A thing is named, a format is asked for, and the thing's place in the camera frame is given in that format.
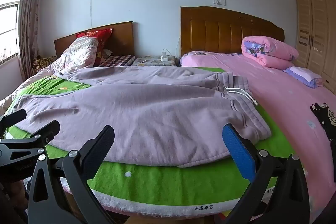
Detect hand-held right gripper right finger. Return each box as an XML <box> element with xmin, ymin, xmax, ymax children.
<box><xmin>222</xmin><ymin>123</ymin><xmax>310</xmax><ymax>224</ymax></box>

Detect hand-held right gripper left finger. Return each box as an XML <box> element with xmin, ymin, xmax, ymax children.
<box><xmin>28</xmin><ymin>125</ymin><xmax>116</xmax><ymax>224</ymax></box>

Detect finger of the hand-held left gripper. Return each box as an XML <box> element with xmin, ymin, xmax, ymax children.
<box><xmin>0</xmin><ymin>120</ymin><xmax>61</xmax><ymax>155</ymax></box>
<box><xmin>0</xmin><ymin>109</ymin><xmax>27</xmax><ymax>132</ymax></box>

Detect lilac pants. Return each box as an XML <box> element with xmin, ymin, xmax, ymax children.
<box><xmin>13</xmin><ymin>65</ymin><xmax>272</xmax><ymax>168</ymax></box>

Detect green cloth with white border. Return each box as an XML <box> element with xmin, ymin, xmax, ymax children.
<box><xmin>5</xmin><ymin>67</ymin><xmax>307</xmax><ymax>216</ymax></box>

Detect brown yellow patterned blanket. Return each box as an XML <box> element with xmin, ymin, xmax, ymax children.
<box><xmin>32</xmin><ymin>55</ymin><xmax>57</xmax><ymax>75</ymax></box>

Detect checked pillow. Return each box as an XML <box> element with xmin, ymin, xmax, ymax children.
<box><xmin>101</xmin><ymin>49</ymin><xmax>136</xmax><ymax>67</ymax></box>

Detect white pink floral quilt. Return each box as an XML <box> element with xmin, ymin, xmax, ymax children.
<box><xmin>0</xmin><ymin>36</ymin><xmax>100</xmax><ymax>109</ymax></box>

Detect window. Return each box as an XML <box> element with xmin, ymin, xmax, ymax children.
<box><xmin>0</xmin><ymin>0</ymin><xmax>23</xmax><ymax>66</ymax></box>

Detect nightstand with printed cover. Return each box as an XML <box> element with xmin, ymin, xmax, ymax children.
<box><xmin>131</xmin><ymin>55</ymin><xmax>176</xmax><ymax>67</ymax></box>

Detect brown red curtain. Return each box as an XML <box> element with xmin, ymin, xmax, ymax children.
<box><xmin>18</xmin><ymin>0</ymin><xmax>48</xmax><ymax>81</ymax></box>

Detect purple pillow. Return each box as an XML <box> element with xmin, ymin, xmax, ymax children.
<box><xmin>283</xmin><ymin>66</ymin><xmax>323</xmax><ymax>89</ymax></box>

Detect folded pink quilt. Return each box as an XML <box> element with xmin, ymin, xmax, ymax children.
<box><xmin>241</xmin><ymin>35</ymin><xmax>300</xmax><ymax>68</ymax></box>

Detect red patterned pillow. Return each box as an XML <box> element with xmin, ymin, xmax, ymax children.
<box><xmin>76</xmin><ymin>28</ymin><xmax>113</xmax><ymax>67</ymax></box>

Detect small wooden headboard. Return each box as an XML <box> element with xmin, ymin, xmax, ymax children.
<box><xmin>53</xmin><ymin>21</ymin><xmax>135</xmax><ymax>58</ymax></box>

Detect wooden nightstand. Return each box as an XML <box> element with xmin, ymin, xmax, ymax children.
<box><xmin>180</xmin><ymin>6</ymin><xmax>285</xmax><ymax>65</ymax></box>

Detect light wooden wardrobe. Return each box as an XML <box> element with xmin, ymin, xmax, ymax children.
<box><xmin>295</xmin><ymin>0</ymin><xmax>336</xmax><ymax>95</ymax></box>

